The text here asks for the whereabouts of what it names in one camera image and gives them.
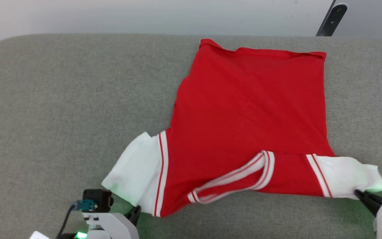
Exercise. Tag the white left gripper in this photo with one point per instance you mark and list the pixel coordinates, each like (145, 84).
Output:
(111, 227)

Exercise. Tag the red and white jersey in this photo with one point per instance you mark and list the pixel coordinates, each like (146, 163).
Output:
(250, 116)

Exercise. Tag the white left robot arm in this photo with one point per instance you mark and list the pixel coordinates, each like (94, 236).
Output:
(39, 235)

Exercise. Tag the grey door panel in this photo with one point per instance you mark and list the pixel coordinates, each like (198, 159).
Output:
(376, 16)

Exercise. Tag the black door stopper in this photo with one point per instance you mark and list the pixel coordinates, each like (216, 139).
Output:
(335, 16)

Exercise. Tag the teal camera connector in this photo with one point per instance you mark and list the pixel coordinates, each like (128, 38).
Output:
(85, 205)

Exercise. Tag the dark grey door frame strip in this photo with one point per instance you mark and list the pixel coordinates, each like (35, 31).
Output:
(332, 2)

